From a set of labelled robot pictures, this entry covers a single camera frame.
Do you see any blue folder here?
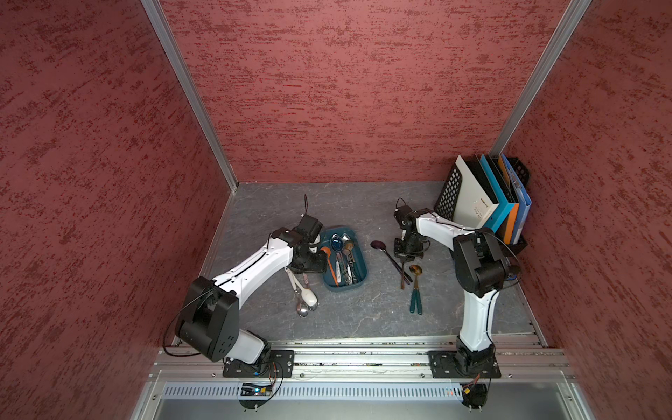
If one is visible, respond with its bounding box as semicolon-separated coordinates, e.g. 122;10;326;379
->
499;154;532;245

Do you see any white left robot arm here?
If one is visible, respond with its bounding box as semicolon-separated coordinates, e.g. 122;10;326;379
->
174;222;327;365

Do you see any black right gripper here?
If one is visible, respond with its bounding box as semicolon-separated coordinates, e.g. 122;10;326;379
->
393;233;424;264

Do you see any patterned handle steel spoon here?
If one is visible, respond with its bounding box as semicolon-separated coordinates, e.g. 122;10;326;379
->
348;251;361;284

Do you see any orange folder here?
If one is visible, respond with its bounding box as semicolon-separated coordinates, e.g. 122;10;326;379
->
498;155;519;245

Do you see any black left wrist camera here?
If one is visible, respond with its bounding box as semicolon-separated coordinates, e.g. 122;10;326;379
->
293;215;323;244

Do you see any white handle steel spoon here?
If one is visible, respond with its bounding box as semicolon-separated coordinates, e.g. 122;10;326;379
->
335;251;346;286

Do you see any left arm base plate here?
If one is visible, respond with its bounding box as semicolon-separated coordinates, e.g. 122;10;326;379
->
222;349;295;379

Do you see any aluminium rail frame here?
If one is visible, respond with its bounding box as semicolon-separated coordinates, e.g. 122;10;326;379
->
132;332;593;419

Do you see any white folder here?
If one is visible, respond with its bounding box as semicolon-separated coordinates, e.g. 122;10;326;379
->
453;156;496;229

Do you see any teal plastic storage box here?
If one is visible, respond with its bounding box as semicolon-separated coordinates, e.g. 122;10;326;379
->
318;226;368;292

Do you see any aluminium corner post right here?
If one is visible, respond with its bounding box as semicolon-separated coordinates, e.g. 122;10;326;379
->
489;0;591;156

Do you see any black folder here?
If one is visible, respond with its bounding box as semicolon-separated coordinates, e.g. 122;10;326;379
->
465;157;501;204

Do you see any white handled steel spoon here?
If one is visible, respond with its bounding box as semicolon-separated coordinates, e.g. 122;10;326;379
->
288;271;310;318

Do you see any orange plastic spoon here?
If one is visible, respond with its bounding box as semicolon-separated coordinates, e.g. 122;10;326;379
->
320;247;340;287

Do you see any purple iridescent spoon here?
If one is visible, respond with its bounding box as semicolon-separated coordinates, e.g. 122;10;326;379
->
370;240;412;285

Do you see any black mesh file rack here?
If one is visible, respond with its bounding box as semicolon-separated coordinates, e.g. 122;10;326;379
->
434;155;532;254

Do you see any aluminium corner post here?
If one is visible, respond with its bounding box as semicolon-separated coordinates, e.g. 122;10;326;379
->
489;0;591;156
141;0;239;194

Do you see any pink handled spoon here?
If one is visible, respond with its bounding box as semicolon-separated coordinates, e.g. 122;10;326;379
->
302;273;319;311

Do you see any aluminium corner post left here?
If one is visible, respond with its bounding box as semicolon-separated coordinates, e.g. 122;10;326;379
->
141;0;239;194

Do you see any teal folder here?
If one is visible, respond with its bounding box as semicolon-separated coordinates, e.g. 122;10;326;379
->
479;155;519;243

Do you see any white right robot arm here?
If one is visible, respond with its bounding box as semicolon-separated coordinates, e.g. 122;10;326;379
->
394;205;511;376

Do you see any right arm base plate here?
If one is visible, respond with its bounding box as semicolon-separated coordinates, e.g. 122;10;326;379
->
428;349;502;380

